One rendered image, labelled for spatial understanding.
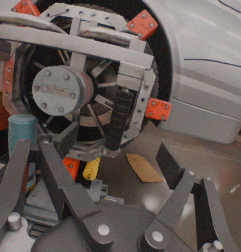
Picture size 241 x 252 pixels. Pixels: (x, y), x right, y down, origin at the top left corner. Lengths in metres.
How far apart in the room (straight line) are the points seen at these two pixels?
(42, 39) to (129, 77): 0.20
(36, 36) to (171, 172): 0.36
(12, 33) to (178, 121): 0.69
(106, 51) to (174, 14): 0.49
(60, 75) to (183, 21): 0.58
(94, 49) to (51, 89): 0.15
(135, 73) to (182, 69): 0.45
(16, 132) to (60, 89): 0.20
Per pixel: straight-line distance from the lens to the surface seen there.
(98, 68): 0.62
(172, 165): 0.18
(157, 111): 0.53
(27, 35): 0.39
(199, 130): 0.81
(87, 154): 0.58
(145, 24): 0.55
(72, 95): 0.38
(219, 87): 0.82
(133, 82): 0.29
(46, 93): 0.41
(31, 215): 0.98
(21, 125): 0.49
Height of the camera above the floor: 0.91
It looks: 17 degrees down
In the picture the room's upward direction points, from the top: 15 degrees clockwise
